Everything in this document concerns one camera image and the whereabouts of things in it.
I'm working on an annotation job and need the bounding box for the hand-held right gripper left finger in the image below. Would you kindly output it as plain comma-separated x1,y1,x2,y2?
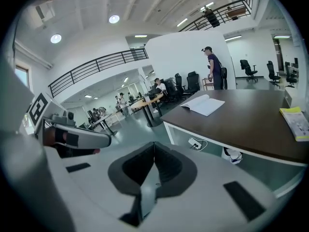
107,141,155,196

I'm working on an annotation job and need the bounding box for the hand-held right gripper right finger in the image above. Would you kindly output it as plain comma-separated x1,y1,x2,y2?
154,141,198,200

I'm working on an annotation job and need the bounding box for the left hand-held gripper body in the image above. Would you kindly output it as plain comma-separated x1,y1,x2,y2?
27,92,80,154

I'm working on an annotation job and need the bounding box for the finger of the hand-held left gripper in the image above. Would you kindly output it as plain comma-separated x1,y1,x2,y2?
55,124,112,150

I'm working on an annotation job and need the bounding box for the white book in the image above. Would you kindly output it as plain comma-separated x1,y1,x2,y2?
179,94,226,117

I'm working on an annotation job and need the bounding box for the person's left hand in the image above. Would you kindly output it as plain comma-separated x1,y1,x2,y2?
42,127,101,158

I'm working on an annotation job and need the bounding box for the white table with black legs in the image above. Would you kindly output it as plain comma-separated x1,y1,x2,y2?
91,112,119,137

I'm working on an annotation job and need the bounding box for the white power strip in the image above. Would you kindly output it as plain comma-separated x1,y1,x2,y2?
188,137,208,152

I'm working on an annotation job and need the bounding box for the window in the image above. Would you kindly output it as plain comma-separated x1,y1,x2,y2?
14,65,30,88

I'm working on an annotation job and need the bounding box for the white bag under desk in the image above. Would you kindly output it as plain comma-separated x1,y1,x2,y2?
221,147,243,165

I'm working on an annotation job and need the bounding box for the round wooden table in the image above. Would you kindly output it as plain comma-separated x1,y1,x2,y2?
130,93,165,128

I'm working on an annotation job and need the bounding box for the long black balcony railing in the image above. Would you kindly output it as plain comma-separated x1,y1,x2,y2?
48,47,149,99

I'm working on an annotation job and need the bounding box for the dark brown desk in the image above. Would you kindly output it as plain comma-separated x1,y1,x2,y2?
160,88,309,192

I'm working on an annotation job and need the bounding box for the black office chair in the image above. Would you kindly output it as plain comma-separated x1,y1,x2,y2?
284,61,298,88
266,60,282,88
169,73,187,101
183,71,201,97
239,59,259,83

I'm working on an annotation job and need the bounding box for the small wooden trolley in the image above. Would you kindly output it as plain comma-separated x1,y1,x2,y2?
202,76,215,91

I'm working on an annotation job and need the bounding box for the yellow-green booklet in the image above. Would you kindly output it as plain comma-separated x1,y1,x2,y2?
279,106,309,142

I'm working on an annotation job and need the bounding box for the short black balcony railing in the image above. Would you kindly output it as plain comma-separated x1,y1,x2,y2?
178,0,252,32

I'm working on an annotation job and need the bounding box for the wooden desk on balcony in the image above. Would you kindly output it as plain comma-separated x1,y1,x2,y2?
225,7,247,21

